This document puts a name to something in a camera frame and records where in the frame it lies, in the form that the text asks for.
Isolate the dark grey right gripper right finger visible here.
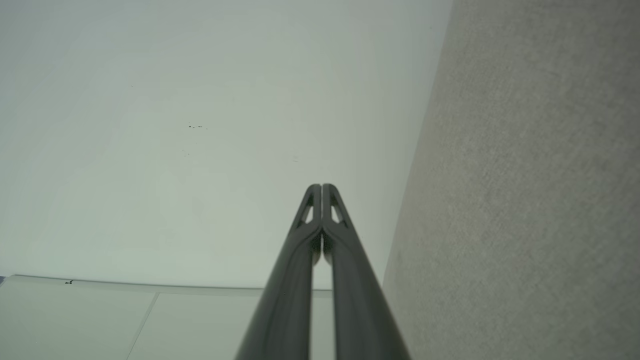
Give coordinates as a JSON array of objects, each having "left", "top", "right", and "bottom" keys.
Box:
[{"left": 322, "top": 183, "right": 412, "bottom": 360}]

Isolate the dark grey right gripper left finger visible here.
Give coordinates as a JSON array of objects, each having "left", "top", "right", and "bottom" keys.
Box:
[{"left": 235, "top": 183, "right": 323, "bottom": 360}]

